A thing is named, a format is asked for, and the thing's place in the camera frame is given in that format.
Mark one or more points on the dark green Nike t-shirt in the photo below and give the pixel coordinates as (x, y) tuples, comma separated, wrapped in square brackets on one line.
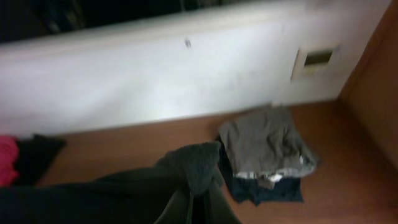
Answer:
[(184, 186)]

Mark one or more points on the folded grey t-shirt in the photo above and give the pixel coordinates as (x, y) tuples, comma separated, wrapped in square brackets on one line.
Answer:
[(265, 145)]

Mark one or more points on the folded navy blue t-shirt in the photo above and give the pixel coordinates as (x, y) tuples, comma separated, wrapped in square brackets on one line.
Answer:
[(286, 190)]

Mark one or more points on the black t-shirt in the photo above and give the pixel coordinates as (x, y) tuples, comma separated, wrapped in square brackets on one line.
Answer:
[(36, 155)]

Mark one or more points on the red printed t-shirt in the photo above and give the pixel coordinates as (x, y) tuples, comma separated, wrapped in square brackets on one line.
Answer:
[(9, 156)]

